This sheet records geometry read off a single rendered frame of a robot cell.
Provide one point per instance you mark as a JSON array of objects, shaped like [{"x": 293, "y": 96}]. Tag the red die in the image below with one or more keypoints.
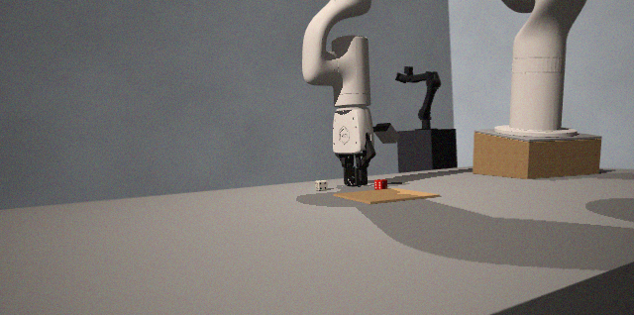
[{"x": 380, "y": 184}]

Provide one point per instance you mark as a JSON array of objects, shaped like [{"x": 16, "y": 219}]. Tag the white die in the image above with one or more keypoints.
[{"x": 321, "y": 185}]

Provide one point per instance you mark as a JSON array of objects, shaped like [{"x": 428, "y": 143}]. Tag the tan mat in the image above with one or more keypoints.
[{"x": 385, "y": 195}]

